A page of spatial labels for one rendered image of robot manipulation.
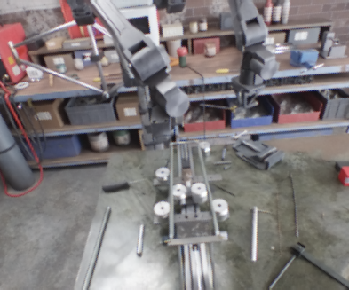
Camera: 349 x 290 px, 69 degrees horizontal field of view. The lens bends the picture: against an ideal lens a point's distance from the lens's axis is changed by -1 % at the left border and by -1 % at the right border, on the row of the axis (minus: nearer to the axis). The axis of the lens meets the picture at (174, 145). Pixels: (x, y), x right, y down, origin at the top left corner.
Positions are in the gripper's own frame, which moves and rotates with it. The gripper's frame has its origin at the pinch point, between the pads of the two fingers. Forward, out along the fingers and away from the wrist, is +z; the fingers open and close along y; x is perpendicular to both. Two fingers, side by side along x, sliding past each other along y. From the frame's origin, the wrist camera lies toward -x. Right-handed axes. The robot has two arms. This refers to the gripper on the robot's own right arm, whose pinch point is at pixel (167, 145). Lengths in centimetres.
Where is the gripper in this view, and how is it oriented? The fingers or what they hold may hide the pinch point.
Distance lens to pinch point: 72.1
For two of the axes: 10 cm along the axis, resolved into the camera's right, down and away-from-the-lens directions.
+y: 10.0, -0.7, -0.5
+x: -0.1, -6.1, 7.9
